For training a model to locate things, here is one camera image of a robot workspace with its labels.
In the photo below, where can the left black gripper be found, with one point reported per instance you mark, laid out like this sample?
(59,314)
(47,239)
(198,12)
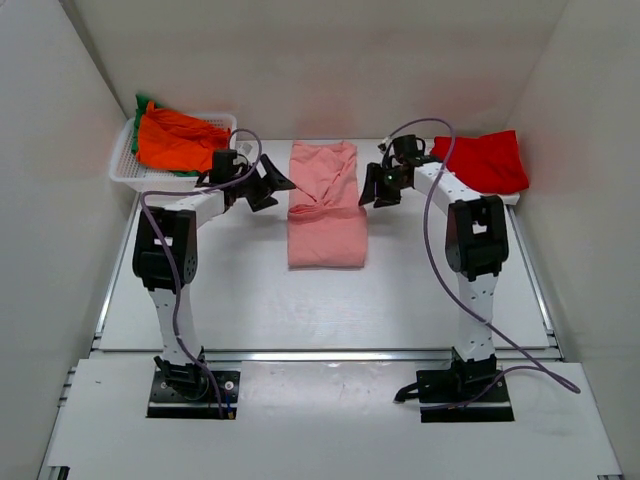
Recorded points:
(275,181)

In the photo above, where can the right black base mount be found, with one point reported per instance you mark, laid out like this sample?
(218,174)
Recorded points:
(464,392)

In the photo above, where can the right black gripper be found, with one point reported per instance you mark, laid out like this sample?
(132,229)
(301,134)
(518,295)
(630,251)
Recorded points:
(372,188)

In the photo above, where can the aluminium rail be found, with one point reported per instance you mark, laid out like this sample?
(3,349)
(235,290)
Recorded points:
(328,355)

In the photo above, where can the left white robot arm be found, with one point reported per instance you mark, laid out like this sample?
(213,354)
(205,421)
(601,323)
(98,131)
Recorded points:
(165,257)

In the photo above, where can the white plastic basket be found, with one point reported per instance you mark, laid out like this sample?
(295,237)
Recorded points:
(124,168)

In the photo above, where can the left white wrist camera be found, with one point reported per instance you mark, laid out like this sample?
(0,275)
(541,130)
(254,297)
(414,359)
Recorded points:
(244,148)

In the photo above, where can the green t-shirt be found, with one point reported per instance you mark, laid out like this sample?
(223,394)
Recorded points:
(142,101)

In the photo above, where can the pink t-shirt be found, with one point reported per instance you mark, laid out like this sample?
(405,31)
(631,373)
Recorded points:
(326,226)

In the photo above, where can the folded red t-shirt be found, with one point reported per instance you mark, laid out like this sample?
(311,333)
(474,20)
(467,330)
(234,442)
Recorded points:
(489,164)

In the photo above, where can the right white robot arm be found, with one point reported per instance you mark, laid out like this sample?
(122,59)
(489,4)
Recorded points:
(475,248)

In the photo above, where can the orange t-shirt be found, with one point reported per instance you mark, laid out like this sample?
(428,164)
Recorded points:
(172,141)

